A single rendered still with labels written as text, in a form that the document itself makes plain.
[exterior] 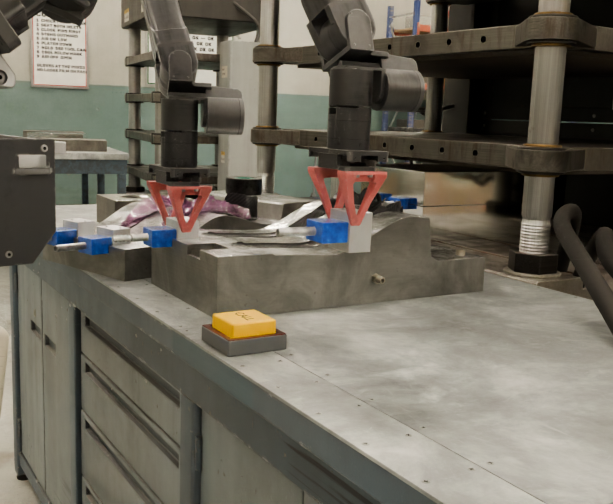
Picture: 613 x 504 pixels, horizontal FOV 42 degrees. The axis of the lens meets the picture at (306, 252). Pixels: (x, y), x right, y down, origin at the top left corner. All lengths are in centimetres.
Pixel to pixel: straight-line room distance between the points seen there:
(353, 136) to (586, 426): 46
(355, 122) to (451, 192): 102
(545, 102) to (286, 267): 70
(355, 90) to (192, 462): 58
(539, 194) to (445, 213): 44
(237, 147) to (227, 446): 456
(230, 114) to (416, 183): 85
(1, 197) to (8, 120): 731
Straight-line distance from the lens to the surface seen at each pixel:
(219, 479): 118
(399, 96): 109
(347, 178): 103
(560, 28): 164
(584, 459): 77
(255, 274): 115
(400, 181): 207
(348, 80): 106
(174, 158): 126
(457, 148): 192
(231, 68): 559
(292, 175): 902
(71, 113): 842
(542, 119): 165
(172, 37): 132
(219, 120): 126
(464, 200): 209
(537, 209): 166
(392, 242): 127
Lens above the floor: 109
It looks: 10 degrees down
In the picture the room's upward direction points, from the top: 2 degrees clockwise
